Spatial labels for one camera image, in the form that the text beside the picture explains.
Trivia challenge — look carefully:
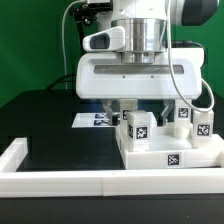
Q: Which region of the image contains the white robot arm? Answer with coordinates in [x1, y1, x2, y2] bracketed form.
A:
[76, 0, 220, 125]

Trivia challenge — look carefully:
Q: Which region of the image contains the black cable bundle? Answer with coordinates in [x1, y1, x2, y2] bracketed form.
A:
[45, 73, 78, 91]

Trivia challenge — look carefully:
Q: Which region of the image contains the white fiducial marker sheet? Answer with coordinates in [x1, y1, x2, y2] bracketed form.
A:
[72, 113, 115, 128]

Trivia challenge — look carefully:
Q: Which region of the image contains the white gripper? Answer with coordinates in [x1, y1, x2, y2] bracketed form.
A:
[76, 25, 204, 126]

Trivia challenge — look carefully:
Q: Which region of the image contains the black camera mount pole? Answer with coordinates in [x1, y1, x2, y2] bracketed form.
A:
[69, 0, 113, 38]

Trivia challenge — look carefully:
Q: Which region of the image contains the white U-shaped obstacle fence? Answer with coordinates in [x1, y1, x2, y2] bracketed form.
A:
[0, 138, 224, 198]

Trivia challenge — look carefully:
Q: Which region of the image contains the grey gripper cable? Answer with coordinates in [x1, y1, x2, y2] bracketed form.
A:
[164, 0, 216, 112]

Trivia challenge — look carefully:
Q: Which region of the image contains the white square table top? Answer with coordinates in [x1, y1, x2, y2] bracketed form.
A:
[116, 124, 224, 170]

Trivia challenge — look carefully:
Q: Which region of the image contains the white cable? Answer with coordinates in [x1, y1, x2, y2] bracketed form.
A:
[61, 0, 88, 90]

